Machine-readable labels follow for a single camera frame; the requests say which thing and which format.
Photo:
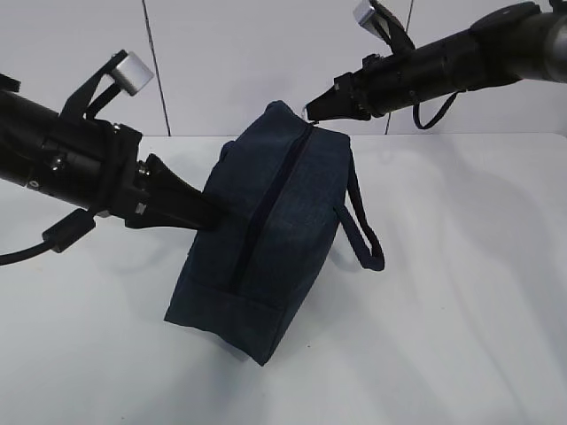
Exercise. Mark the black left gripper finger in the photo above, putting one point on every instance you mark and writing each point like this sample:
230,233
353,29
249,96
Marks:
160,185
193,215

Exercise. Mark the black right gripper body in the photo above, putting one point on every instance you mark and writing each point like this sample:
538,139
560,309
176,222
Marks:
352,89

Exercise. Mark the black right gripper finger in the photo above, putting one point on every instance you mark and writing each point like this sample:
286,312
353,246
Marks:
336,104

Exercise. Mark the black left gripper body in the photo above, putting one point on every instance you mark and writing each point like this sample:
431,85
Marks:
117,193

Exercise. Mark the navy blue fabric lunch bag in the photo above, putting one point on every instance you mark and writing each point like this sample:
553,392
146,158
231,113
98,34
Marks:
288,186

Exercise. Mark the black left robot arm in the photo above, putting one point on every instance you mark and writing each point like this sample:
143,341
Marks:
88,162

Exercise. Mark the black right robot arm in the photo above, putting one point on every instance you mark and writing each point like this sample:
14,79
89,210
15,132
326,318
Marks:
515,43

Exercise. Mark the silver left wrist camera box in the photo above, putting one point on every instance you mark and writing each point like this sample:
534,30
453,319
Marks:
132,74

